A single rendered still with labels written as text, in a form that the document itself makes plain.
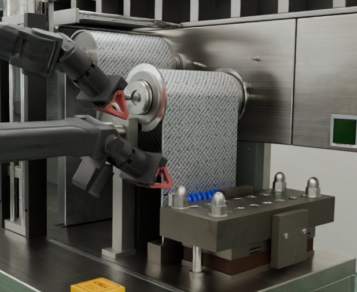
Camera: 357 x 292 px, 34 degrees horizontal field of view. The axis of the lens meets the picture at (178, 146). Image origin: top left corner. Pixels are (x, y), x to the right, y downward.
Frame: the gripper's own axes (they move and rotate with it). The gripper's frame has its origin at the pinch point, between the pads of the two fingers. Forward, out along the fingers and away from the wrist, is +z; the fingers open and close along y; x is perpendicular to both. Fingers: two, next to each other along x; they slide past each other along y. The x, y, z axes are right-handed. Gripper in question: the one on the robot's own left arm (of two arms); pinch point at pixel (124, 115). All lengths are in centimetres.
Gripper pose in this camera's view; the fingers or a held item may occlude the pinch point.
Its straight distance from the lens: 123.8
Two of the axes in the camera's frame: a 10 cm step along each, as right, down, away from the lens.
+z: 5.3, 5.9, 6.1
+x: 4.7, -8.0, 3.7
